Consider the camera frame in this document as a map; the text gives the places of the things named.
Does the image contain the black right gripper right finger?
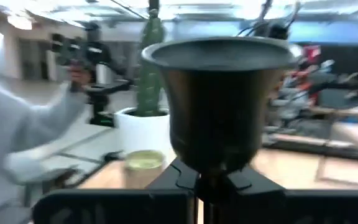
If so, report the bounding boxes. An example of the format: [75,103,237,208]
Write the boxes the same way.
[211,166,358,224]

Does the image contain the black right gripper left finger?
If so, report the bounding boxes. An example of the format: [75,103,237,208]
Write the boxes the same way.
[32,157,199,224]

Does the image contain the metal candle tin beige label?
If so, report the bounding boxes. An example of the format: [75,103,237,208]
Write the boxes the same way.
[124,149,167,190]

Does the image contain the black metal candlestick holder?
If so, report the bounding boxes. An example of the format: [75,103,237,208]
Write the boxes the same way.
[140,36,303,208]

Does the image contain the background work table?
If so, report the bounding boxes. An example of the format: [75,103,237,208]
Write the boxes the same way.
[262,105,358,161]

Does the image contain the white plant pot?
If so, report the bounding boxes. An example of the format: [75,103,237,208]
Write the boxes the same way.
[114,106,177,163]

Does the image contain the person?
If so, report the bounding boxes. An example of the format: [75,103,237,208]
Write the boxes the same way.
[0,4,90,224]

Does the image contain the person's hand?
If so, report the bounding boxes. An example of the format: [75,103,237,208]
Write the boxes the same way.
[68,64,92,93]

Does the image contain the green cactus plant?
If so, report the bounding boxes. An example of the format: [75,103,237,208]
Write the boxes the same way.
[135,8,167,118]

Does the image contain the red equipment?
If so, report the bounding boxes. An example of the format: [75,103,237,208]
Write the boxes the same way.
[300,44,323,67]

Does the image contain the black cable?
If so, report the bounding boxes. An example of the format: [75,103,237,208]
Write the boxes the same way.
[56,150,124,189]

